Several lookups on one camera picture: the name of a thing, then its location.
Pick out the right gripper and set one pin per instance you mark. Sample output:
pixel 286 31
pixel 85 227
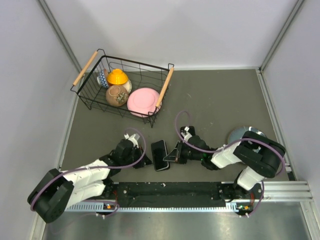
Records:
pixel 173 156

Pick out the left wooden basket handle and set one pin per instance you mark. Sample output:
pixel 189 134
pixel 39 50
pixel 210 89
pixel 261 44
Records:
pixel 84 69

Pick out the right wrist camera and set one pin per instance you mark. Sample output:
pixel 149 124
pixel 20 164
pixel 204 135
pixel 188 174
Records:
pixel 185 134

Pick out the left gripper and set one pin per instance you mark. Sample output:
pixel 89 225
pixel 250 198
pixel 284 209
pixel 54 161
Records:
pixel 144 161

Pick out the wooden basket handle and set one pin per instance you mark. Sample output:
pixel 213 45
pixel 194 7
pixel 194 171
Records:
pixel 84 69
pixel 164 87

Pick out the cream bowl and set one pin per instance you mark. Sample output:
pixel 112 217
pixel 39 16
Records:
pixel 128 86

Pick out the blue ceramic plate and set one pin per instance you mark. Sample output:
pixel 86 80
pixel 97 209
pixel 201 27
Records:
pixel 239 131

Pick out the black wire basket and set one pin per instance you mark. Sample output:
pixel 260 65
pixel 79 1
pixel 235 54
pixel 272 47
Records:
pixel 141 75

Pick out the pink plate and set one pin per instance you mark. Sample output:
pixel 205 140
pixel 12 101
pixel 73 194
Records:
pixel 142 102

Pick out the orange bowl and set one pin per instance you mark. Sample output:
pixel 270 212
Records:
pixel 117 77

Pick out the right wooden basket handle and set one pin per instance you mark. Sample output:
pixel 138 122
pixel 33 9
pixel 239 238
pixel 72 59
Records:
pixel 164 87

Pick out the blue white patterned cup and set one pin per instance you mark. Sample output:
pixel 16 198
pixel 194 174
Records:
pixel 102 79

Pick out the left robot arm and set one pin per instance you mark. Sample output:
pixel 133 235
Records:
pixel 59 190

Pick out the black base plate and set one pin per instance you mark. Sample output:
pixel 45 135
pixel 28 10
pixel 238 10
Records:
pixel 171 194

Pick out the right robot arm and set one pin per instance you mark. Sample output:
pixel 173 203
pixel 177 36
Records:
pixel 261 155

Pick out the brown ceramic bowl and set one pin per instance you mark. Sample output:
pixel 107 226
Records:
pixel 116 95

